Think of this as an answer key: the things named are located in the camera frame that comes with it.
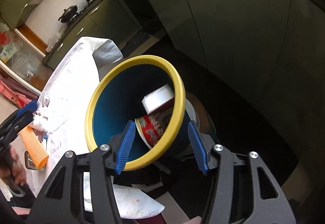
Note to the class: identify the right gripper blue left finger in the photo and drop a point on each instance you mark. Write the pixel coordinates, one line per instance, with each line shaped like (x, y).
(125, 145)

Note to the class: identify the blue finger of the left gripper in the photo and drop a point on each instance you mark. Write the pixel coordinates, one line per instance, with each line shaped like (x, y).
(30, 107)

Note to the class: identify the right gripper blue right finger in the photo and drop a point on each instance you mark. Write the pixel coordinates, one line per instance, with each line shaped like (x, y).
(197, 146)

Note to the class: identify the orange foam net sleeve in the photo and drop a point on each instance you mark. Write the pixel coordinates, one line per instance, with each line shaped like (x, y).
(34, 147)

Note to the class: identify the green kitchen cabinets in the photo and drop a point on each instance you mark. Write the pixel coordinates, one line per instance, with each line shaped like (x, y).
(256, 65)

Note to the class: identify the person's left hand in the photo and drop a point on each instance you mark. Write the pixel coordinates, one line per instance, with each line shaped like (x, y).
(16, 170)

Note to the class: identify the red instant noodle cup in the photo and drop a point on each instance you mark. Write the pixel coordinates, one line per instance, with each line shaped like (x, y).
(151, 127)

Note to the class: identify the white floral tablecloth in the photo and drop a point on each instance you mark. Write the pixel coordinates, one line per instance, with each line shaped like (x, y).
(77, 181)

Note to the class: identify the blue bin with yellow rim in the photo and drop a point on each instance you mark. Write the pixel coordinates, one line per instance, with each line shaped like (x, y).
(118, 99)

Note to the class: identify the black wok on stove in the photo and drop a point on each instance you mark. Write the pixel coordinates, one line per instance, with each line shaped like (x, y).
(68, 14)

